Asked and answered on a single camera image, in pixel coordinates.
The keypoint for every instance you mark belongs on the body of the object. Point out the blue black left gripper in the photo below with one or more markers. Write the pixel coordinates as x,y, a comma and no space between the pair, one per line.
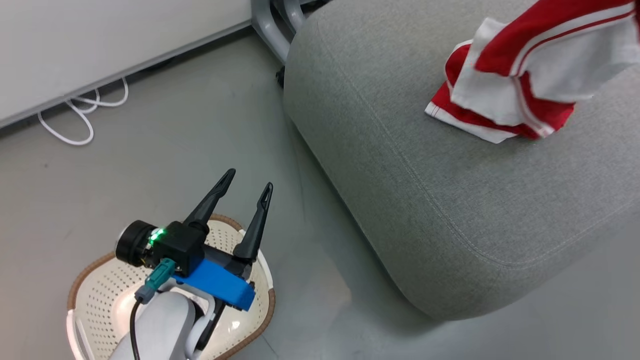
220,285

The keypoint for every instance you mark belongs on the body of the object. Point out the red and white garment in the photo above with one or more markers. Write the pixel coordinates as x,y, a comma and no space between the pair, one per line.
500,52

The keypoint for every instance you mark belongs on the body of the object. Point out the white perforated laundry basket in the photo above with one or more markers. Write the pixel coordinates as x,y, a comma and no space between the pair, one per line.
100,300

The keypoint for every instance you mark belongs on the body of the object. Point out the grey partition foot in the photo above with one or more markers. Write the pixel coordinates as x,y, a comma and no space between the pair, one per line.
267,25
295,12

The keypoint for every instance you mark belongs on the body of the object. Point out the wide white partition panel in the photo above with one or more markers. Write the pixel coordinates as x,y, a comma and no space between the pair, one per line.
100,40

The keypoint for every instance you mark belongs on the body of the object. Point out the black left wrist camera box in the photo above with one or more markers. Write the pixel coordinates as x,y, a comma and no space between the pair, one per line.
180,245

